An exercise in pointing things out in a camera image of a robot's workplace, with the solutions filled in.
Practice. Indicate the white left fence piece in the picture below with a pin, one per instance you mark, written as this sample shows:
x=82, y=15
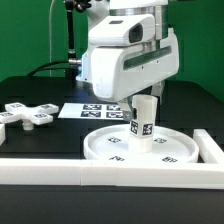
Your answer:
x=2, y=134

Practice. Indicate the black camera stand pole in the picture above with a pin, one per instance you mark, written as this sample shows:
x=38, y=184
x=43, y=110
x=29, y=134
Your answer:
x=79, y=6

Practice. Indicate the white cross-shaped table base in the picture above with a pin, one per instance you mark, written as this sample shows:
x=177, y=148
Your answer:
x=30, y=116

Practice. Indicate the white front fence rail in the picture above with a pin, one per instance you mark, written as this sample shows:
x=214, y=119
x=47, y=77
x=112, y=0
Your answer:
x=93, y=172

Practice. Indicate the white round table top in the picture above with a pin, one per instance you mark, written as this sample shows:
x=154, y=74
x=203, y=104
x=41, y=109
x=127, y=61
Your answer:
x=117, y=143

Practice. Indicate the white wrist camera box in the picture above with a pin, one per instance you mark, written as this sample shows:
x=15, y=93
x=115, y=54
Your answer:
x=123, y=30

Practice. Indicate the white right fence rail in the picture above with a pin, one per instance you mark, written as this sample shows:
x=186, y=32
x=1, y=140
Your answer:
x=209, y=150

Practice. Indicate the white marker sheet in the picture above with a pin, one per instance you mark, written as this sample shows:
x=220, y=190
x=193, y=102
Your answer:
x=91, y=111

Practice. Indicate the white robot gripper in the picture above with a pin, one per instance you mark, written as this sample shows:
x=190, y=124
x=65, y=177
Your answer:
x=118, y=73

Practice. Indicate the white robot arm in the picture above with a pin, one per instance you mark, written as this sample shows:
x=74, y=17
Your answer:
x=100, y=9

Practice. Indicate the white fence rail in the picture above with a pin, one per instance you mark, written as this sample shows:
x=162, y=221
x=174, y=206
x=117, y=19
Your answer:
x=93, y=172
x=209, y=150

